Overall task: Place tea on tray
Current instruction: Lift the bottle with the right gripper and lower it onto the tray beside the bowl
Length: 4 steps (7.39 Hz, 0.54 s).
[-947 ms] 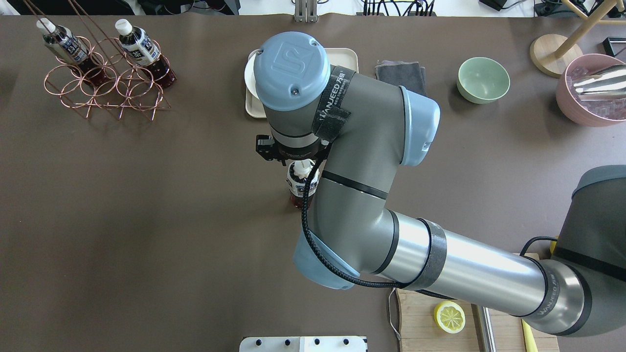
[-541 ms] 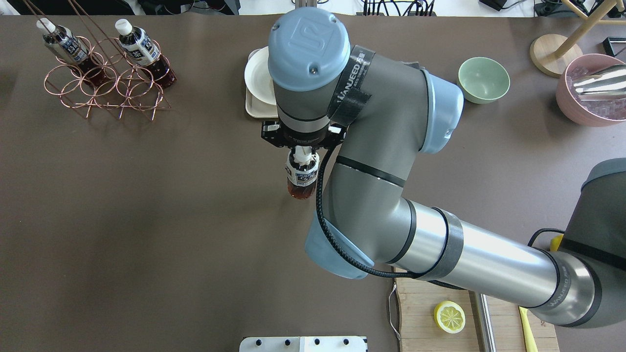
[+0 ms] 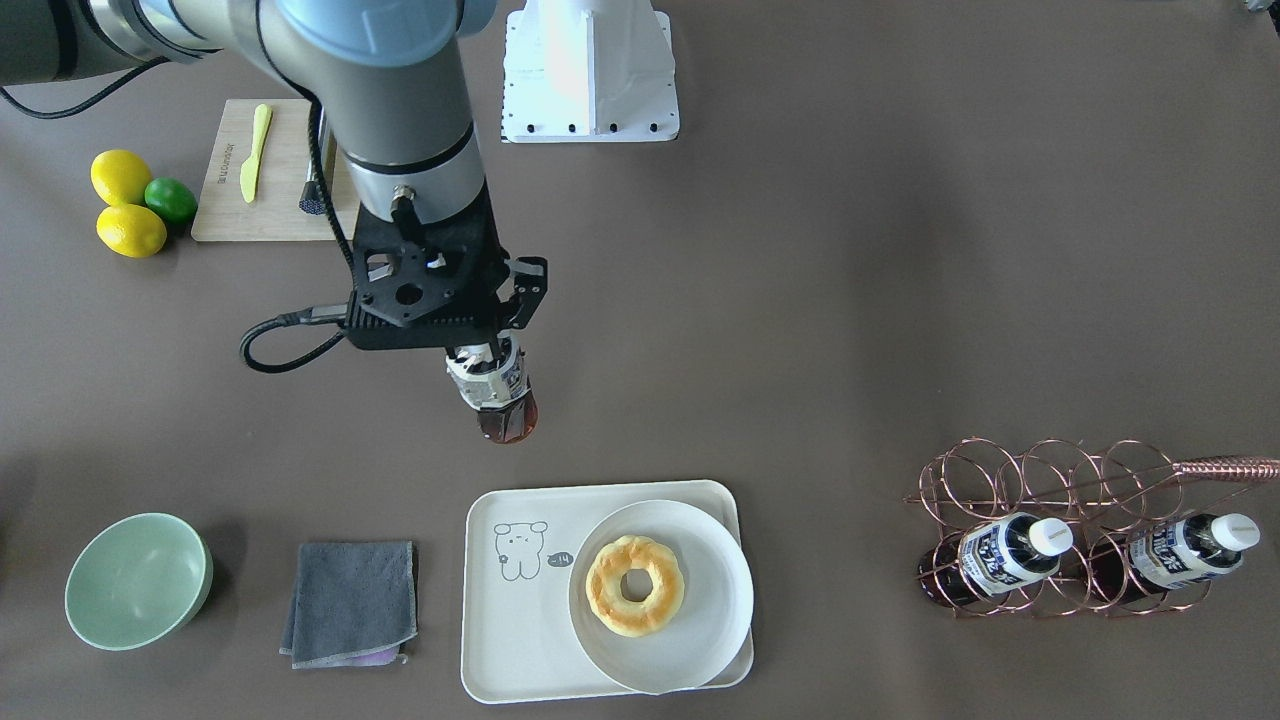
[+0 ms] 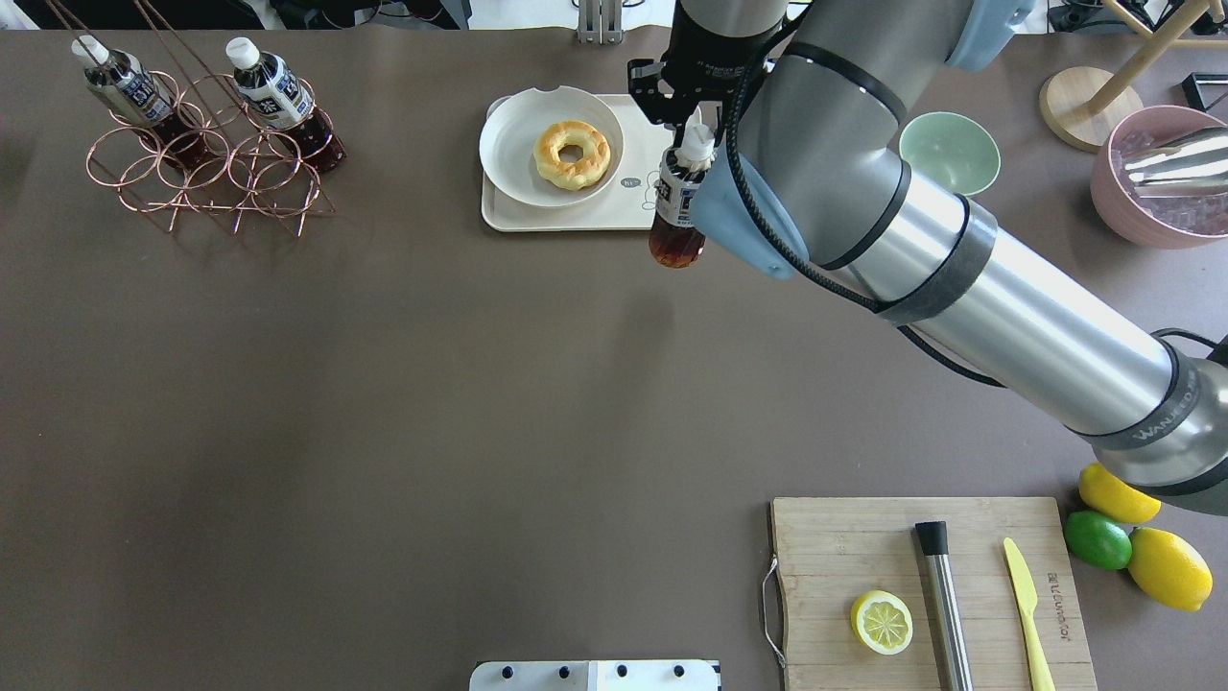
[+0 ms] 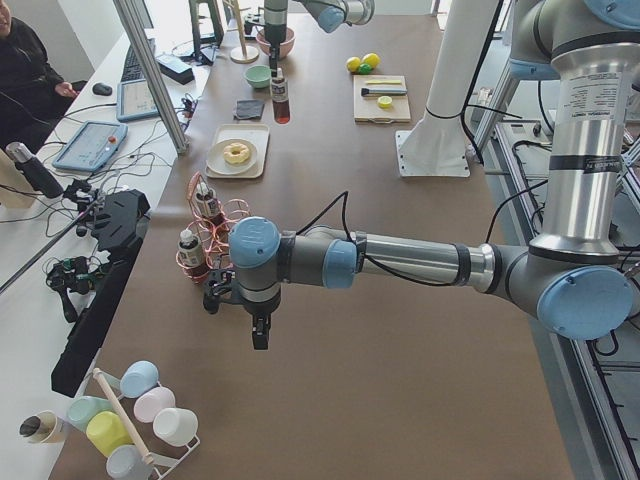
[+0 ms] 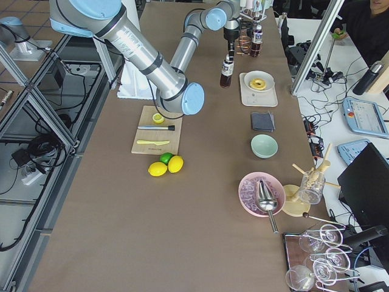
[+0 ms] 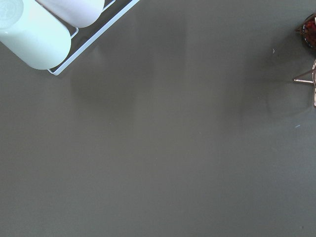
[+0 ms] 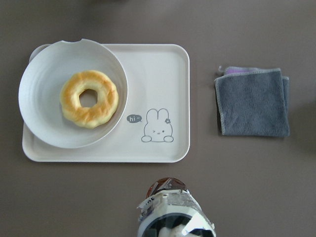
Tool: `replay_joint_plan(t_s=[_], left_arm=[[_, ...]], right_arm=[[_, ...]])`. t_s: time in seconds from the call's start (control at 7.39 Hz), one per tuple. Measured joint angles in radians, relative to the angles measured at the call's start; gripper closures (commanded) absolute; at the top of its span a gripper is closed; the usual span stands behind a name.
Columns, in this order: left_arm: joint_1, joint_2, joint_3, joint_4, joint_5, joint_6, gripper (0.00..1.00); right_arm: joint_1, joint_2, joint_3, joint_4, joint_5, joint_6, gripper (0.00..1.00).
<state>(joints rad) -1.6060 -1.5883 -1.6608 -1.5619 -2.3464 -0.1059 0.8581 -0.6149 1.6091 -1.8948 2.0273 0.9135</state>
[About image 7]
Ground mint green cup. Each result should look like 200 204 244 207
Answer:
0 0 71 70

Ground white wire cup rack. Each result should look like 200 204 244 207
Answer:
48 0 139 76

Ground copper wire bottle rack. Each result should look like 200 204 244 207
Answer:
292 61 316 108

